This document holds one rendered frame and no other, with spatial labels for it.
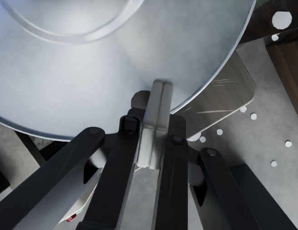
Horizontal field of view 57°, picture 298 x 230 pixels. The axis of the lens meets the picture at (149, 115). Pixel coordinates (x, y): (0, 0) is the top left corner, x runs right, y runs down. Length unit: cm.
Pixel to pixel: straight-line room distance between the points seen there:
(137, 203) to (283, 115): 64
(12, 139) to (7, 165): 4
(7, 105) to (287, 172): 104
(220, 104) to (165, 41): 7
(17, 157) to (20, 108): 19
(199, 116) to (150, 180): 88
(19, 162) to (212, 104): 30
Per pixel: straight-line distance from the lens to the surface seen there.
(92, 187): 51
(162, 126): 15
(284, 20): 39
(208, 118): 23
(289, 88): 104
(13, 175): 46
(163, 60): 22
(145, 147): 16
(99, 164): 15
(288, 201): 122
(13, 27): 26
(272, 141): 111
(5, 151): 45
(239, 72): 23
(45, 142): 41
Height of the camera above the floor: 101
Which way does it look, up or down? 79 degrees down
